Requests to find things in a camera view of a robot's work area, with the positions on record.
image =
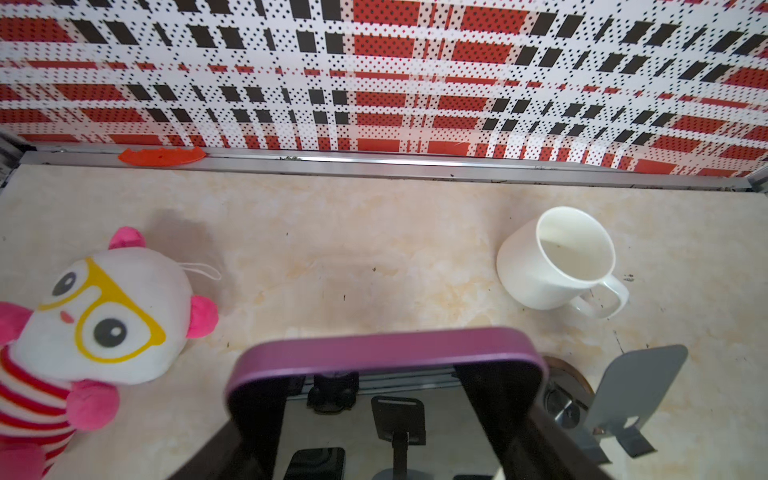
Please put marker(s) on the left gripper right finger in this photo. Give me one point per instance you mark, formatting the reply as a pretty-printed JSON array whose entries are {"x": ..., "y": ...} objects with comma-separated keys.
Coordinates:
[{"x": 539, "y": 449}]

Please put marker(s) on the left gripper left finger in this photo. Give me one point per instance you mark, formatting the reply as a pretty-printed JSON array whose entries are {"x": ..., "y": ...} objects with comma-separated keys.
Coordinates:
[{"x": 224, "y": 456}]

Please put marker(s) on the purple-edged phone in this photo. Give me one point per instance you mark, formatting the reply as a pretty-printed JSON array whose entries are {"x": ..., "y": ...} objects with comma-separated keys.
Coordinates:
[{"x": 420, "y": 405}]

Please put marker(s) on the wooden base phone stand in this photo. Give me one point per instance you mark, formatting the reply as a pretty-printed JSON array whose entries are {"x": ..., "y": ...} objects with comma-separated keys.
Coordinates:
[{"x": 632, "y": 388}]

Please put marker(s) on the pink white plush toy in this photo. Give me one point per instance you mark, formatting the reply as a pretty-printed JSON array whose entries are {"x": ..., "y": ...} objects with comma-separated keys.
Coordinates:
[{"x": 119, "y": 317}]

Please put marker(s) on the white mug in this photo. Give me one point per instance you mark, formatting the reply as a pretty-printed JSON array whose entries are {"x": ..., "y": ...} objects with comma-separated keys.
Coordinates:
[{"x": 562, "y": 257}]

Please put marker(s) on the red flat piece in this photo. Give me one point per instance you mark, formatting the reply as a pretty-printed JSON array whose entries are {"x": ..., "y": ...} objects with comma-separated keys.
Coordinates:
[{"x": 162, "y": 157}]

